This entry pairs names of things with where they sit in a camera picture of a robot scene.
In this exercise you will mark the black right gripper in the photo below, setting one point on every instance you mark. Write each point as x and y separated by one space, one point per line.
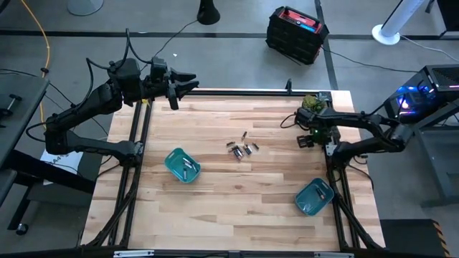
319 132

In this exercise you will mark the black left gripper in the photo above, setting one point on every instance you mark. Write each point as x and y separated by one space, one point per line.
157 89

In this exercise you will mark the silver battery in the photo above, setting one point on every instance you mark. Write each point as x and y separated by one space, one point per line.
194 167
189 165
185 174
238 154
187 161

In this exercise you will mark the teal plastic bin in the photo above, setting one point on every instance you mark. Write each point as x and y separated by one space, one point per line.
308 199
175 168

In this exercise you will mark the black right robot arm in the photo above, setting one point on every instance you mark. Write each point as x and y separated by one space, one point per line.
362 122

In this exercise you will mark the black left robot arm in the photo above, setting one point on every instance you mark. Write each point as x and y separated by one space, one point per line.
93 102

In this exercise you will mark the small green potted plant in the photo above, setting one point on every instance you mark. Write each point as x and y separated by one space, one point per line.
313 102

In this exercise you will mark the black cone stand base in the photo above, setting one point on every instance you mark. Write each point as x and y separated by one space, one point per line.
208 13

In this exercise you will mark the black red toolbox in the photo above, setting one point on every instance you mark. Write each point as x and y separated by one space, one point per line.
297 35

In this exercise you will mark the grey round stand base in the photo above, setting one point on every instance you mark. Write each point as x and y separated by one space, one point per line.
85 6

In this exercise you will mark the computer case with coloured lights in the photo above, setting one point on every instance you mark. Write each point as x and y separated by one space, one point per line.
426 94

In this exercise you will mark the grey metal cart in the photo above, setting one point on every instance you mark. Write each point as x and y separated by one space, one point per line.
443 168

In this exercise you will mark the black mat with hazard stripe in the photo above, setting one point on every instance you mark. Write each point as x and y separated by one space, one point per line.
412 238

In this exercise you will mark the white tower fan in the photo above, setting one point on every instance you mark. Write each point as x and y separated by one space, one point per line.
391 26

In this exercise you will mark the white paper sheet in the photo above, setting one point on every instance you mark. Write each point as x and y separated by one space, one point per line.
61 163

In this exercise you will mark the grey desk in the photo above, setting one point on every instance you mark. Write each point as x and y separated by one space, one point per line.
18 114

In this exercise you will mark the black caster wheel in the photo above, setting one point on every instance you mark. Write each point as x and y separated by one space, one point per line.
21 229

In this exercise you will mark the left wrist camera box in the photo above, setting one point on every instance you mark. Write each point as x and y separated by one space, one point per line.
158 69

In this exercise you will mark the black aluminium table frame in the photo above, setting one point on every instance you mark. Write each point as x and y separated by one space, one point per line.
251 93

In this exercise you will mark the silver metal bracket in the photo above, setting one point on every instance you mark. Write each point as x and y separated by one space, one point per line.
133 253
330 255

